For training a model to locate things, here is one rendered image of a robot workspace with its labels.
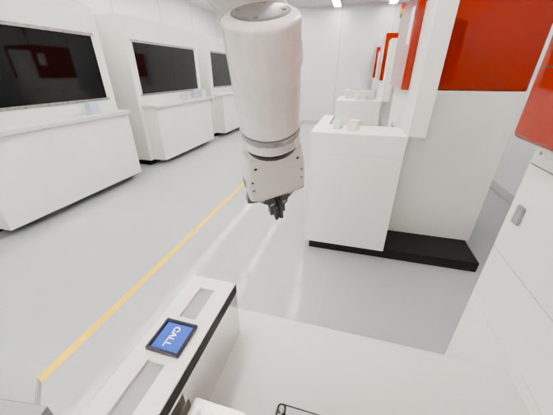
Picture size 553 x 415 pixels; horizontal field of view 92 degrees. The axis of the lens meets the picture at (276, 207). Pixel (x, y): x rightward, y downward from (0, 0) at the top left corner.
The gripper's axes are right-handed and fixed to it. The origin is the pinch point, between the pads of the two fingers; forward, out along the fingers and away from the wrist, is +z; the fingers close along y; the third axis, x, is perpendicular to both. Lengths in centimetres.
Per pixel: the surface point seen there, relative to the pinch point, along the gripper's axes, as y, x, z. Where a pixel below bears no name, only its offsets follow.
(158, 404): 24.5, 23.5, 0.9
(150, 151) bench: 94, -353, 220
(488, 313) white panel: -40, 28, 25
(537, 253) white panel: -40.7, 24.2, 4.6
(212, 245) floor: 29, -103, 156
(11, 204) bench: 184, -192, 128
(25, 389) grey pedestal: 53, 10, 16
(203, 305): 18.2, 10.2, 7.9
